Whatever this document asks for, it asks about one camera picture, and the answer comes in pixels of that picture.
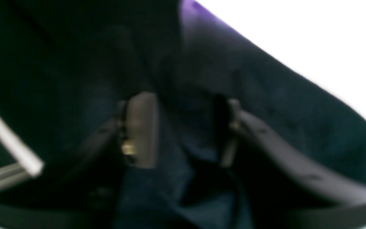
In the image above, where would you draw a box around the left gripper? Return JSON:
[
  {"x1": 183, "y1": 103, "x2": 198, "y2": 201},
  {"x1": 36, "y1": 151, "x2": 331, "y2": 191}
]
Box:
[{"x1": 0, "y1": 117, "x2": 44, "y2": 192}]

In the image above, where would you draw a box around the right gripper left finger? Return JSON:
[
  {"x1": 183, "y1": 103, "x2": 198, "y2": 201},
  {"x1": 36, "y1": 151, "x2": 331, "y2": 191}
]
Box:
[{"x1": 0, "y1": 92, "x2": 159, "y2": 229}]

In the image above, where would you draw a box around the black T-shirt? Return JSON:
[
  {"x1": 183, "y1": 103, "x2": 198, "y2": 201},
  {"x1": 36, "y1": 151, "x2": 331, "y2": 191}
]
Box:
[{"x1": 0, "y1": 0, "x2": 366, "y2": 229}]

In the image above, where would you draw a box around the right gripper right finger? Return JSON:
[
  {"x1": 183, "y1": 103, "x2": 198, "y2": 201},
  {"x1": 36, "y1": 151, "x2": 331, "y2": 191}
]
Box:
[{"x1": 215, "y1": 95, "x2": 366, "y2": 229}]

